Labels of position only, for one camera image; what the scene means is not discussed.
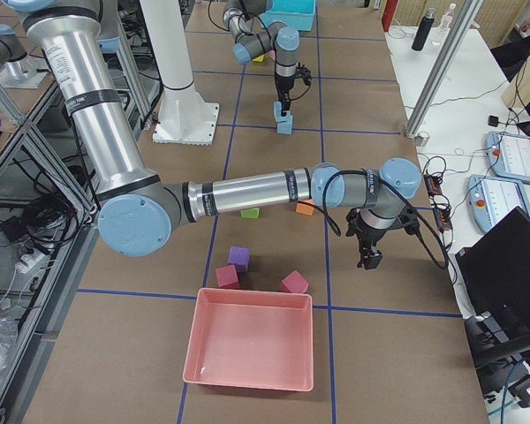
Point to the orange foam block right side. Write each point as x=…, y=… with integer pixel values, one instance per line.
x=305, y=208

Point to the aluminium frame post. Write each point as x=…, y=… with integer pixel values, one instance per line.
x=450, y=35

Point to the clear plastic bottle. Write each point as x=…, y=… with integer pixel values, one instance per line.
x=446, y=17

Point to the light blue plastic bin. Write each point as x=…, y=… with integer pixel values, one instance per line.
x=298, y=14

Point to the black water bottle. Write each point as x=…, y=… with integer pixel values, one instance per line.
x=423, y=30

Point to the person in black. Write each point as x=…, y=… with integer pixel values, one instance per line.
x=512, y=55

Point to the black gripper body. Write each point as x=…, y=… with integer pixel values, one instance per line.
x=283, y=87
x=371, y=237

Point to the blue teach pendant far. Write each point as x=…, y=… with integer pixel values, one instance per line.
x=509, y=155

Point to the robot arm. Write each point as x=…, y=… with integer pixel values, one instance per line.
x=275, y=37
x=139, y=212

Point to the purple foam block right side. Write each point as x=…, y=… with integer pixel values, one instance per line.
x=239, y=257

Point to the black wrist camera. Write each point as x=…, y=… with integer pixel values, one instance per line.
x=303, y=73

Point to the green foam block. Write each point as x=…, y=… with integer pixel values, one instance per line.
x=250, y=213

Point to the red plastic bin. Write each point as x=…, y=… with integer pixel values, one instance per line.
x=251, y=339

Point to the black laptop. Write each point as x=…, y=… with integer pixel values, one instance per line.
x=496, y=270

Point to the magenta foam block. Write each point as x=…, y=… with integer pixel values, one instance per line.
x=227, y=278
x=294, y=283

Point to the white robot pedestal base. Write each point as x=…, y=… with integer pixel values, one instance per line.
x=183, y=116

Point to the blue teach pendant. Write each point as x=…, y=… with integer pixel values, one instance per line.
x=492, y=198
x=509, y=155

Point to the blue teach pendant near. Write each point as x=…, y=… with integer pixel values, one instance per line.
x=492, y=198

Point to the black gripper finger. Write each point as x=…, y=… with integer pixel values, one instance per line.
x=370, y=258
x=285, y=106

